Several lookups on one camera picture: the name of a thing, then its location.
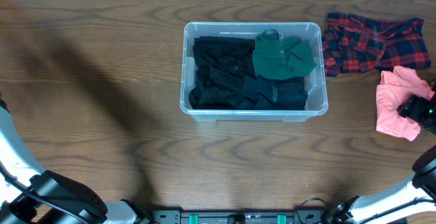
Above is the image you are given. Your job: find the pink garment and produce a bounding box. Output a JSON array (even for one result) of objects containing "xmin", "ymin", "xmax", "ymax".
[{"xmin": 376, "ymin": 66, "xmax": 435, "ymax": 141}]

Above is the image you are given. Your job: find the red plaid flannel shirt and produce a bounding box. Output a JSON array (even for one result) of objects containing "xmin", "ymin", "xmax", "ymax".
[{"xmin": 322, "ymin": 12, "xmax": 431, "ymax": 77}]

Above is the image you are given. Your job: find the dark teal garment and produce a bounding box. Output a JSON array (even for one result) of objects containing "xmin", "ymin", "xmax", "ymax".
[{"xmin": 229, "ymin": 76, "xmax": 308, "ymax": 110}]

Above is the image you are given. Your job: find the dark green garment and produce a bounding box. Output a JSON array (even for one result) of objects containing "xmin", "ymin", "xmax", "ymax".
[{"xmin": 252, "ymin": 29, "xmax": 316, "ymax": 80}]

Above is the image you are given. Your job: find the large black garment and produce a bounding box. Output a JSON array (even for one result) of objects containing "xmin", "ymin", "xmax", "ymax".
[{"xmin": 189, "ymin": 36, "xmax": 255, "ymax": 110}]

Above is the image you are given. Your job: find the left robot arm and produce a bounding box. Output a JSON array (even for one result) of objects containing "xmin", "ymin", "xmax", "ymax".
[{"xmin": 1, "ymin": 101, "xmax": 153, "ymax": 224}]

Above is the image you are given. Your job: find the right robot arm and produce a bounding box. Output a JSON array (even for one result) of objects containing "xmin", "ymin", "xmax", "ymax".
[{"xmin": 322, "ymin": 147, "xmax": 435, "ymax": 224}]

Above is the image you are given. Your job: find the clear plastic storage bin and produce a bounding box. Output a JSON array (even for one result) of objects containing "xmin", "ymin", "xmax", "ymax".
[{"xmin": 180, "ymin": 22, "xmax": 328, "ymax": 122}]

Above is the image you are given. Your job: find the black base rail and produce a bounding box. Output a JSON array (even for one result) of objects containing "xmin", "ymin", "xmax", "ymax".
[{"xmin": 153, "ymin": 210, "xmax": 324, "ymax": 224}]

